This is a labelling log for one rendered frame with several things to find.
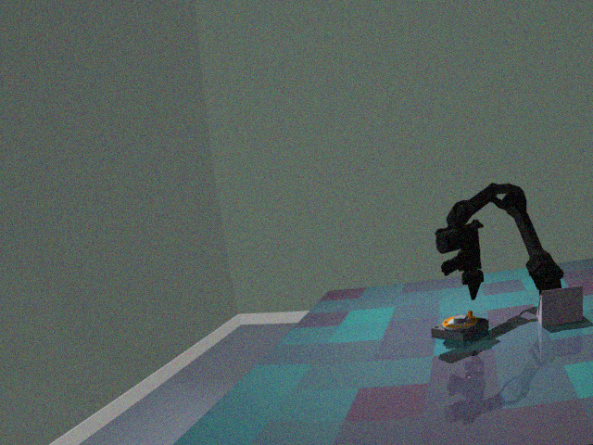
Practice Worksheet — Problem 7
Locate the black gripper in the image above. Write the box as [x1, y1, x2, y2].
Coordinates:
[461, 246, 484, 300]

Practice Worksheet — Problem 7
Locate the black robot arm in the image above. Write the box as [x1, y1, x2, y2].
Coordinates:
[435, 184, 563, 296]

